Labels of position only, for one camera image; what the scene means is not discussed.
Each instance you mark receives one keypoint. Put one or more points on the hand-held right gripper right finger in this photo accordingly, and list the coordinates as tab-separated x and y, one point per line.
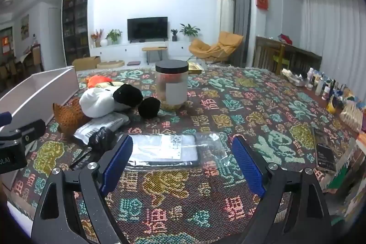
247	166

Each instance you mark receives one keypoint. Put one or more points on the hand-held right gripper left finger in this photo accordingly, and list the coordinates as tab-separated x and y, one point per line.
117	164

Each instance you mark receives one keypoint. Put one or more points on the brown knit pouch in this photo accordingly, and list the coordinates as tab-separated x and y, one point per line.
68	116

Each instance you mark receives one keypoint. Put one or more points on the white storage box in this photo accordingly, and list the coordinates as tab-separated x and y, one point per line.
37	89

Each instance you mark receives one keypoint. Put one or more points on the black plastic bag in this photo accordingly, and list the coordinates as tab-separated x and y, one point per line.
101	139

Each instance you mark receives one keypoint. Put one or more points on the clear plastic bag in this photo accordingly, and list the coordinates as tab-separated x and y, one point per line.
217	152

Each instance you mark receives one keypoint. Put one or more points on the grey plastic mailer bag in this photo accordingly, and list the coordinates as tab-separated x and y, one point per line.
100	124

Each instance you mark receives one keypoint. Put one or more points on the dark panel in clear packet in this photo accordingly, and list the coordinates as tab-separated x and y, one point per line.
160	146

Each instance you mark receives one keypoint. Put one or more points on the colourful printed blanket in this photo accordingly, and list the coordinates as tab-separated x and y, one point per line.
206	118

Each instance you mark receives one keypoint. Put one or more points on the black plush ball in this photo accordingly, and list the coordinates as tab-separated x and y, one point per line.
149	108

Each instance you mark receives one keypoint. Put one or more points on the black booklet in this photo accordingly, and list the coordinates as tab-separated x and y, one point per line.
324	154

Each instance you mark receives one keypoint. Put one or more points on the orange fish plush toy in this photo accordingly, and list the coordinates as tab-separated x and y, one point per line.
98	80

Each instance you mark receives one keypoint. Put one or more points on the clear jar with black lid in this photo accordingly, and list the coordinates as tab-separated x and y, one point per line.
171	86

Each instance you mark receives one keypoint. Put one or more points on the beige floor cushion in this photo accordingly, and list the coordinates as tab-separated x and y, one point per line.
110	64

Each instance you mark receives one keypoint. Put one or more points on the cardboard box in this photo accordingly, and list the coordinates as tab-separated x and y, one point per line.
85	62

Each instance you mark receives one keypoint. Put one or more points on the yellow flat box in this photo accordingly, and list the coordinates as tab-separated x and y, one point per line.
196	68

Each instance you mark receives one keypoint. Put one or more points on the row of small bottles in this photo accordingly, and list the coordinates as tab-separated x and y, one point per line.
334	95

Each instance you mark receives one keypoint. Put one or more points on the small wooden coffee table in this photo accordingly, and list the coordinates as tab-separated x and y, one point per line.
154	51

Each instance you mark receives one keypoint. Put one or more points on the orange lounge chair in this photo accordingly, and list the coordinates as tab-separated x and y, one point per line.
217	46

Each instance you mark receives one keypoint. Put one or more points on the bushy green potted plant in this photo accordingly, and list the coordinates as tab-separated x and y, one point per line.
113	36

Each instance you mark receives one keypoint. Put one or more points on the red flowers in vase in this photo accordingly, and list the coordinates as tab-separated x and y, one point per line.
96	36

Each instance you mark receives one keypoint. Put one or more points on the flat screen television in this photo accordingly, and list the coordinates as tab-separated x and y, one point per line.
147	28

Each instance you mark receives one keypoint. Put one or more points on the dark glass bookcase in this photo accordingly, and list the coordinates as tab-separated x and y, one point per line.
75	24

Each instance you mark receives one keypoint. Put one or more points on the small dark potted plant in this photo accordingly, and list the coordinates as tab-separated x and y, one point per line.
174	34

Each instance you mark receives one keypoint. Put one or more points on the large green potted plant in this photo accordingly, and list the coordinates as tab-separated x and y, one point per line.
188	29

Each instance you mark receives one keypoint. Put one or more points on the covered standing air conditioner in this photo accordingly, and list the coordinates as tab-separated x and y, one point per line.
226	9

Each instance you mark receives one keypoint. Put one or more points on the white sheer curtain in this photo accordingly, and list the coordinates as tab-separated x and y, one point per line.
331	29

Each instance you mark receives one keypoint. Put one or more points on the grey curtain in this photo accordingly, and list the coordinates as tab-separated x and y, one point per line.
238	4

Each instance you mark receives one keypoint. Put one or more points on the framed wall picture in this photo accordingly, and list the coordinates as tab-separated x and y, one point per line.
25	27

